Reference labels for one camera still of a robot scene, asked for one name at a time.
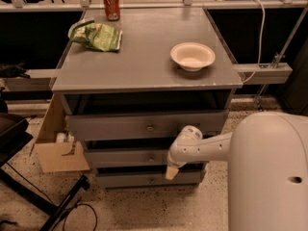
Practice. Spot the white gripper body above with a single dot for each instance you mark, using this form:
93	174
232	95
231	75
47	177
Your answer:
175	162

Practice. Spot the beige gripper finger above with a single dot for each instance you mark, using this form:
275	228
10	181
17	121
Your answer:
171	172

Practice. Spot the grey drawer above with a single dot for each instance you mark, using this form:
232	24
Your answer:
126	157
143	126
146	179

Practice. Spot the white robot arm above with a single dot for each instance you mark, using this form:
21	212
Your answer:
267	156

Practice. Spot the grey bottom drawer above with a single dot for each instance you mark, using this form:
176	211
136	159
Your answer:
146	179

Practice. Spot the grey drawer cabinet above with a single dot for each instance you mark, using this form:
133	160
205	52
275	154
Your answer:
126	108

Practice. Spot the grey top drawer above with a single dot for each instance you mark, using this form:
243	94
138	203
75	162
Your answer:
143	126

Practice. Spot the white paper bowl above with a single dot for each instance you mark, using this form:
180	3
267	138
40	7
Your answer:
192	56

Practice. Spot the cardboard box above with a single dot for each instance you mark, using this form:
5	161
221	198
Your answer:
58	156

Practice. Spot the white bottle in box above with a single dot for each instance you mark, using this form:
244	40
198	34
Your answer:
61	137

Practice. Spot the green chip bag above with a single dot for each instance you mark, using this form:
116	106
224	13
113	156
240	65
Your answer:
95	36

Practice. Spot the red soda can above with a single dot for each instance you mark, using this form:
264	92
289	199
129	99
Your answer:
112	10

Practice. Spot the metal rail frame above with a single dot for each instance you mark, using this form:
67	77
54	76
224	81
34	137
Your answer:
263	72

